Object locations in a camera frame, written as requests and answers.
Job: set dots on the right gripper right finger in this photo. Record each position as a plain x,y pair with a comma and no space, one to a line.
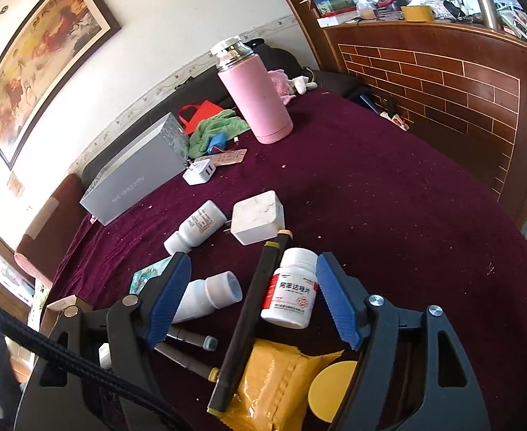
412,373

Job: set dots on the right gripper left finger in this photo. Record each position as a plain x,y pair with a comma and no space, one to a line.
57,399

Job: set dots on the teal tissue pack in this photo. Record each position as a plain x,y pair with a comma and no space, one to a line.
142,276

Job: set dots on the yellow round jar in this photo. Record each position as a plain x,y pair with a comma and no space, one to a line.
328,389

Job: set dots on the large white pill bottle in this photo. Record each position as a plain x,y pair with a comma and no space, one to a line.
204,296

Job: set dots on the grey capped black marker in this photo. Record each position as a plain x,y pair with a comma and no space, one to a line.
206,342

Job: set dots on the yellow capped black marker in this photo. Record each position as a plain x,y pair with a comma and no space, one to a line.
187,362

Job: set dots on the orange foil snack packet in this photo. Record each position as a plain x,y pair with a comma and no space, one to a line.
272,394

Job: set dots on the white spray bottle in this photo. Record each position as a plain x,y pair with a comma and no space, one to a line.
104,356

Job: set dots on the cardboard tray box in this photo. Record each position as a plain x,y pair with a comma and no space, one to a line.
53,311

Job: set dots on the maroon armchair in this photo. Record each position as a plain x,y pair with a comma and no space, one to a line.
48,237

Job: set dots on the olive capped black marker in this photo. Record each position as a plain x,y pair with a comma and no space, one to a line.
240,347

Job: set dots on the small white pill bottle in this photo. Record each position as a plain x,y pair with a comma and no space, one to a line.
198,227

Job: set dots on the white bottle red label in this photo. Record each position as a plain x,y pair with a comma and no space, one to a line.
292,290

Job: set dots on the maroon bed cover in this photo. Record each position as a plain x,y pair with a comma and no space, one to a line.
400,216

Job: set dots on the white power adapter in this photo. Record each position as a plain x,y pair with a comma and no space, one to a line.
257,218

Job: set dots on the white usb charger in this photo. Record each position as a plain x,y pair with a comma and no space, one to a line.
199,172

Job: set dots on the orange capped thin marker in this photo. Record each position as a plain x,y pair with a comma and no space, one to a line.
283,240

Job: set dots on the grey shoe box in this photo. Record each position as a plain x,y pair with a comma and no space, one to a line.
150,160

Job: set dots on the pink foil sachet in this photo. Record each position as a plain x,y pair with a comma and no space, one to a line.
225,159

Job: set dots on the green cloth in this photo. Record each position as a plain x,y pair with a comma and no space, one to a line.
227,121

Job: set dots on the red bag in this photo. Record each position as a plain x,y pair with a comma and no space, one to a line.
192,114

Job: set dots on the pink thermos bottle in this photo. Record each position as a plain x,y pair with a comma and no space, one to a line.
245,77

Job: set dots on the pink plush toy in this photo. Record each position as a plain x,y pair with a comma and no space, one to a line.
283,85

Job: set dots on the framed horse painting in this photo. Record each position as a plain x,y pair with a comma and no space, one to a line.
48,47

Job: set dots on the brown wooden footboard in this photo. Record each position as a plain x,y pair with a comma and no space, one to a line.
462,88

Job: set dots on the yellow tape roll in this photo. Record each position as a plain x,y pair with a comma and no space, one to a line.
417,13

